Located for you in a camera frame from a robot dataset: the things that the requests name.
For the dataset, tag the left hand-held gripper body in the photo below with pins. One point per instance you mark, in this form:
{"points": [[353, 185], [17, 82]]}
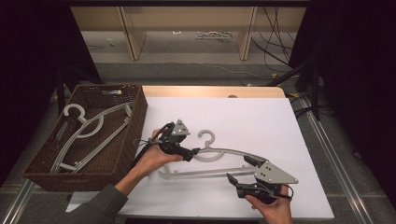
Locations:
{"points": [[180, 130]]}

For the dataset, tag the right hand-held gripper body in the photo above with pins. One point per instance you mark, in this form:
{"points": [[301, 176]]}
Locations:
{"points": [[275, 174]]}

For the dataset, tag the grey plastic clothes hanger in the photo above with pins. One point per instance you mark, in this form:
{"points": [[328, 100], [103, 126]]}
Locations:
{"points": [[74, 106], [199, 173]]}

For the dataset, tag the brown wicker basket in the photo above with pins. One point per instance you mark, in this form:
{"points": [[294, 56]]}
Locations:
{"points": [[113, 161]]}

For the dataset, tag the person's left hand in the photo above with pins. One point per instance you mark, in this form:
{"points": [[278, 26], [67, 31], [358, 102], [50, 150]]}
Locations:
{"points": [[152, 165]]}

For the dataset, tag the person's right hand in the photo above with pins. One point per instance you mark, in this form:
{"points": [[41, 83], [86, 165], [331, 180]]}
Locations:
{"points": [[277, 211]]}

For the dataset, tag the wooden table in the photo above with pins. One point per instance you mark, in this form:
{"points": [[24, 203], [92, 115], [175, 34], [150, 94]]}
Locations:
{"points": [[202, 91]]}

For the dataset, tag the white table board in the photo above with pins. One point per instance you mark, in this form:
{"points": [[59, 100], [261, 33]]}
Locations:
{"points": [[233, 118]]}

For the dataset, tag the black metal stand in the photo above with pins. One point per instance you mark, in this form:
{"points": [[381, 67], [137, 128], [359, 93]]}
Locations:
{"points": [[60, 90], [315, 93]]}

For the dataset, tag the white plastic parts on floor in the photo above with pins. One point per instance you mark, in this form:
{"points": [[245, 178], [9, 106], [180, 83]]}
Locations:
{"points": [[214, 34]]}

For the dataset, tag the beige wooden shelf unit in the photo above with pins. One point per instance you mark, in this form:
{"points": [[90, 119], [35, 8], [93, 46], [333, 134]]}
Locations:
{"points": [[137, 37]]}

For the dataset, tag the metal floor rail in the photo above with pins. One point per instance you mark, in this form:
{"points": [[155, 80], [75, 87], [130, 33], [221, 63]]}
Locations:
{"points": [[336, 155], [18, 199]]}

